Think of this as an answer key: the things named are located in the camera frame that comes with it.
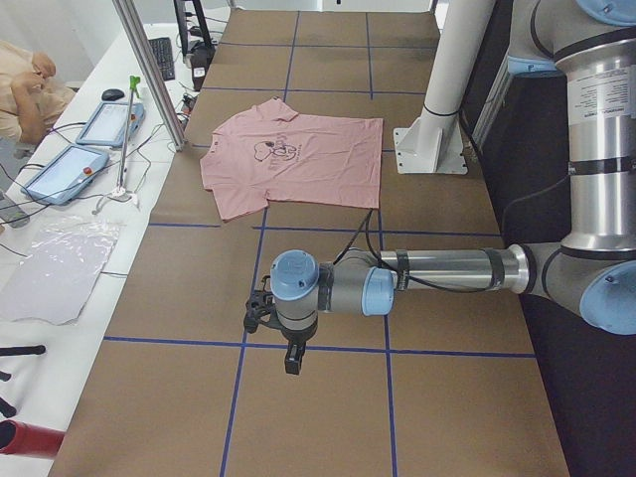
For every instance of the red cylinder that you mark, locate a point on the red cylinder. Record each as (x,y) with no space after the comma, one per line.
(25,439)

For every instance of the far teach pendant tablet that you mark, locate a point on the far teach pendant tablet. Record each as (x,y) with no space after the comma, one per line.
(105,127)

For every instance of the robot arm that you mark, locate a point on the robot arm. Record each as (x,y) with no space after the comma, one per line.
(573,256)

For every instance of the teach pendant tablet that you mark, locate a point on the teach pendant tablet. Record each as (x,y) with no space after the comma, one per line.
(105,127)
(66,175)

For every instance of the near teach pendant tablet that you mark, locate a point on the near teach pendant tablet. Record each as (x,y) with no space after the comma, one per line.
(66,175)

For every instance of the aluminium frame post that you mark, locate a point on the aluminium frame post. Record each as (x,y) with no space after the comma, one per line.
(135,32)

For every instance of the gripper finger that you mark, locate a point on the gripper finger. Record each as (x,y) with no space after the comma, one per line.
(289,364)
(296,364)

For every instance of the black computer mouse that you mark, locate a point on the black computer mouse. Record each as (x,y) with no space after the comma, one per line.
(112,94)

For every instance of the green tipped reacher stick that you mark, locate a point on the green tipped reacher stick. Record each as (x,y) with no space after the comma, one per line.
(120,194)

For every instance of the black keyboard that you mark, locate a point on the black keyboard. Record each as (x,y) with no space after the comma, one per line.
(162,51)

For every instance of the pink Snoopy t-shirt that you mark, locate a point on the pink Snoopy t-shirt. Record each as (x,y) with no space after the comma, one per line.
(272,153)

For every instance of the white camera post base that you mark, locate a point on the white camera post base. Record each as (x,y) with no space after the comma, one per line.
(433,143)

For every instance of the clear plastic bag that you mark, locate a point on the clear plastic bag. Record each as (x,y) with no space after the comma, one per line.
(54,281)

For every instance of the seated person in beige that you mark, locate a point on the seated person in beige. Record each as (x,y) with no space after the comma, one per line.
(32,99)

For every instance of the black device on desk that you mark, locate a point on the black device on desk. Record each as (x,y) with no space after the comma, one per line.
(197,55)

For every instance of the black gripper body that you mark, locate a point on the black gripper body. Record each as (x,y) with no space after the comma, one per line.
(296,339)

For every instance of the black tripod legs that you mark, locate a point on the black tripod legs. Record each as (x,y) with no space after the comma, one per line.
(7,409)

